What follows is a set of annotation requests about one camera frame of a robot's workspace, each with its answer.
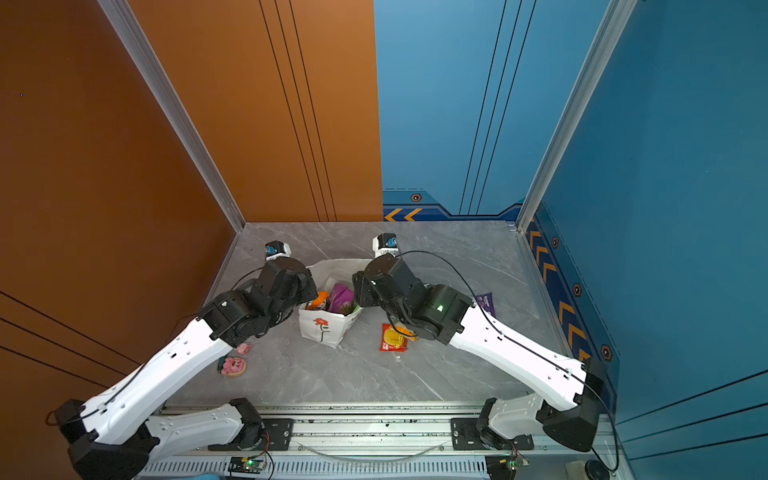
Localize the purple snack packet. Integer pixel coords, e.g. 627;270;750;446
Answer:
476;293;496;317

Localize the green circuit board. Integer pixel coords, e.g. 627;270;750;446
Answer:
485;456;530;480
227;456;270;476

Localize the aluminium frame rail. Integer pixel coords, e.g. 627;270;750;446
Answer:
134;400;637;480

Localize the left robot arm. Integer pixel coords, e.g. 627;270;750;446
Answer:
54;256;318;479

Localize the pink pig toy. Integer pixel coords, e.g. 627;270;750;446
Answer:
217;357;247;377

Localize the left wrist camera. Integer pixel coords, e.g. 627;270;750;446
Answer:
264;240;292;261

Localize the red yellow snack packet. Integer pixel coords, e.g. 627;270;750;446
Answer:
380;322;418;352

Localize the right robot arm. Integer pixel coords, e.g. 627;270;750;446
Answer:
353;253;611;453

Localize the white paper bag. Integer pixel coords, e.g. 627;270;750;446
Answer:
298;259;369;348

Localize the green circuit board left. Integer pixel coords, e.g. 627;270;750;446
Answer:
227;456;270;476

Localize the orange white snack bag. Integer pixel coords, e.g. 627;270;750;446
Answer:
306;291;329;311

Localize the black round knob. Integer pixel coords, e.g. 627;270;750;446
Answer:
584;460;611;480

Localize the magenta grape snack bag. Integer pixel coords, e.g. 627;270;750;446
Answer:
327;283;357;316

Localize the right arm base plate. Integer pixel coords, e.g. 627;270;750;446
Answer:
450;418;535;452

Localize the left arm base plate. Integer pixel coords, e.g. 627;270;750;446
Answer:
207;418;294;452

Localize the green circuit board right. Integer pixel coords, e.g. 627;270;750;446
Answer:
485;456;530;480

